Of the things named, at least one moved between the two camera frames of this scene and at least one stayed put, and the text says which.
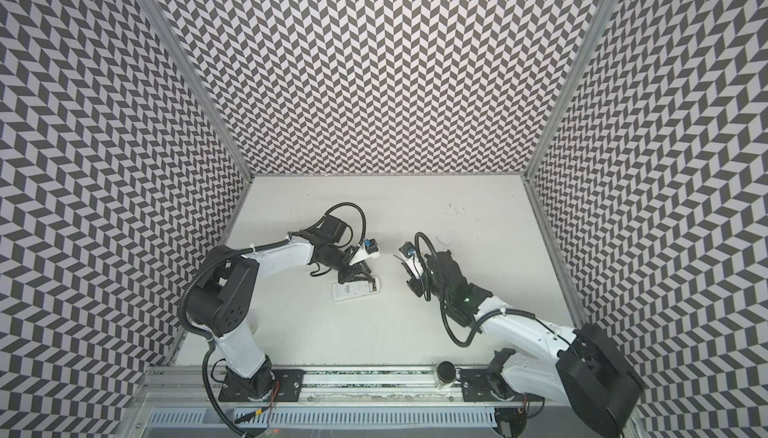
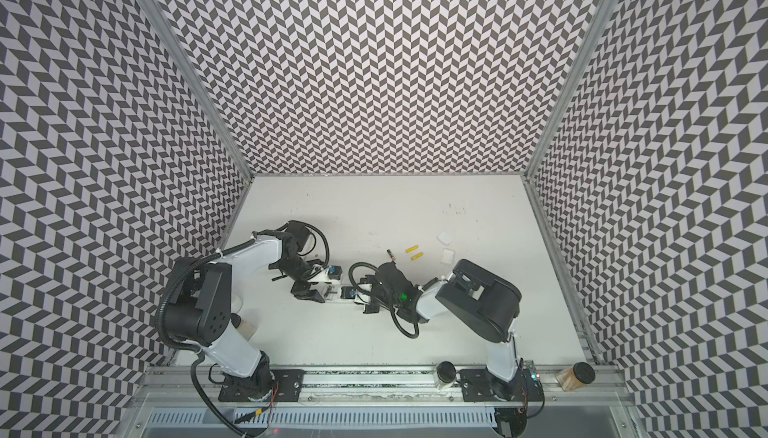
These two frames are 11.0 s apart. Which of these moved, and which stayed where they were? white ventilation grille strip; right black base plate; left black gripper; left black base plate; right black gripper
Moved: left black gripper; right black gripper
Stayed: left black base plate; right black base plate; white ventilation grille strip
